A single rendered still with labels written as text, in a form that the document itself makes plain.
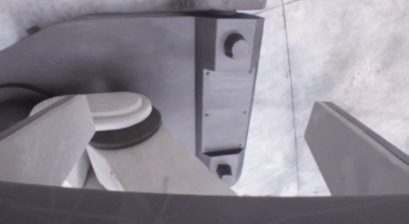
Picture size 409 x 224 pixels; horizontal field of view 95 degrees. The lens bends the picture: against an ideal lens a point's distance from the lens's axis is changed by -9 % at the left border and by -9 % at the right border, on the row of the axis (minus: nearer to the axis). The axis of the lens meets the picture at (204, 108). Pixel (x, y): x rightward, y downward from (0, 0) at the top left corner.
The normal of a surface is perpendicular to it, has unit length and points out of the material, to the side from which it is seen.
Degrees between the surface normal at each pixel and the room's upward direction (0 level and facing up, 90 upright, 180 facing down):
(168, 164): 90
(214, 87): 0
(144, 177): 90
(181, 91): 0
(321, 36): 0
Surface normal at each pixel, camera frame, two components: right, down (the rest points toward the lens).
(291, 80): 0.18, 0.49
